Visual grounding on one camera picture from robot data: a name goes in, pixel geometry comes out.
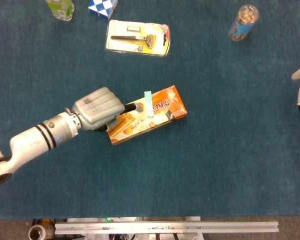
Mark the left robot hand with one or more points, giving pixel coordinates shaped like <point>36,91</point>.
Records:
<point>100,110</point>

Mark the light blue paper strip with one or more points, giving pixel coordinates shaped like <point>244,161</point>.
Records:
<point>148,103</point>

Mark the orange snack box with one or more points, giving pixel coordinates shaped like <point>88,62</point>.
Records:
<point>150,117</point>

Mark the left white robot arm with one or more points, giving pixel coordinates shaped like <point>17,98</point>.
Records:
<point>27,147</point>

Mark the razor in yellow blister pack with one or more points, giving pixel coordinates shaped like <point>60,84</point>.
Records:
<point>138,38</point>

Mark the clear cylinder snack jar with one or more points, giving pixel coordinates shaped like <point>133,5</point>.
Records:
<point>243,23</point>

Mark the blue white checkered snake puzzle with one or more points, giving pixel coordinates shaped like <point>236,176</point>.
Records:
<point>102,7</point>

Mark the clear green-labelled water bottle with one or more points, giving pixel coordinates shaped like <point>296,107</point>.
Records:
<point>61,8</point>

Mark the aluminium extrusion rail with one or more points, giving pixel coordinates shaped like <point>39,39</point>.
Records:
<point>166,227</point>

